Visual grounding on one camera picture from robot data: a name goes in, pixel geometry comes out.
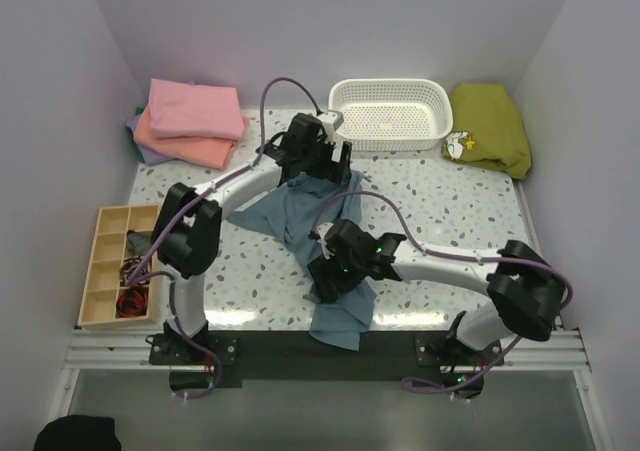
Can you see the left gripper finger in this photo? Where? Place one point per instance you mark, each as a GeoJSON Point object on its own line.
{"type": "Point", "coordinates": [332, 171]}
{"type": "Point", "coordinates": [345, 155]}

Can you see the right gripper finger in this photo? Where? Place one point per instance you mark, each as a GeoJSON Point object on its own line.
{"type": "Point", "coordinates": [322, 271]}
{"type": "Point", "coordinates": [329, 292]}

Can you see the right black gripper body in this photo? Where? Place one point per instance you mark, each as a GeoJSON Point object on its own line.
{"type": "Point", "coordinates": [350, 265]}

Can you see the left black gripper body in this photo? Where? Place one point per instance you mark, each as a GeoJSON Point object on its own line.
{"type": "Point", "coordinates": [320, 154]}

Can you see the blue t shirt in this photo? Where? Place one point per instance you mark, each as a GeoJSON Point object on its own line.
{"type": "Point", "coordinates": [287, 213]}

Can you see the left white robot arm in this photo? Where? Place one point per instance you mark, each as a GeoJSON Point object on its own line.
{"type": "Point", "coordinates": [186, 235]}

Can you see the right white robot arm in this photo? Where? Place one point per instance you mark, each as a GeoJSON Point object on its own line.
{"type": "Point", "coordinates": [525, 294]}

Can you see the white plastic basket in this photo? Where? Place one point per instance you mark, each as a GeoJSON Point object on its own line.
{"type": "Point", "coordinates": [392, 114]}

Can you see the salmon folded t shirt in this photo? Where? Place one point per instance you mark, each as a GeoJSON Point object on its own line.
{"type": "Point", "coordinates": [207, 152]}

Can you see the olive green t shirt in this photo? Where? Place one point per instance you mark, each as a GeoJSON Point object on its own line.
{"type": "Point", "coordinates": [488, 131]}

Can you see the lilac folded t shirt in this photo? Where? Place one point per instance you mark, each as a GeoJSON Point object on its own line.
{"type": "Point", "coordinates": [152, 157]}

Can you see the green folded t shirt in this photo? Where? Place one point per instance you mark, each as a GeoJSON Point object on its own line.
{"type": "Point", "coordinates": [138, 112]}

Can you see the grey item in tray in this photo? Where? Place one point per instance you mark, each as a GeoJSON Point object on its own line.
{"type": "Point", "coordinates": [138, 243]}

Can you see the wooden compartment tray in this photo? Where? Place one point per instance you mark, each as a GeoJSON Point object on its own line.
{"type": "Point", "coordinates": [107, 302]}

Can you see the black object bottom left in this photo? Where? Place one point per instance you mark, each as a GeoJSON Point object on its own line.
{"type": "Point", "coordinates": [79, 432]}

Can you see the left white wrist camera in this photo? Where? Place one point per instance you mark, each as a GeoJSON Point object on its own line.
{"type": "Point", "coordinates": [331, 121]}

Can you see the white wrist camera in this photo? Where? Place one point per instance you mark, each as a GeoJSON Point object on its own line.
{"type": "Point", "coordinates": [319, 235]}
{"type": "Point", "coordinates": [331, 121]}

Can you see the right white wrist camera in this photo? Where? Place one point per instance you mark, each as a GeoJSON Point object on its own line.
{"type": "Point", "coordinates": [319, 235]}

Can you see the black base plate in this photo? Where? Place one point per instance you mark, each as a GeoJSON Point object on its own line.
{"type": "Point", "coordinates": [227, 359]}

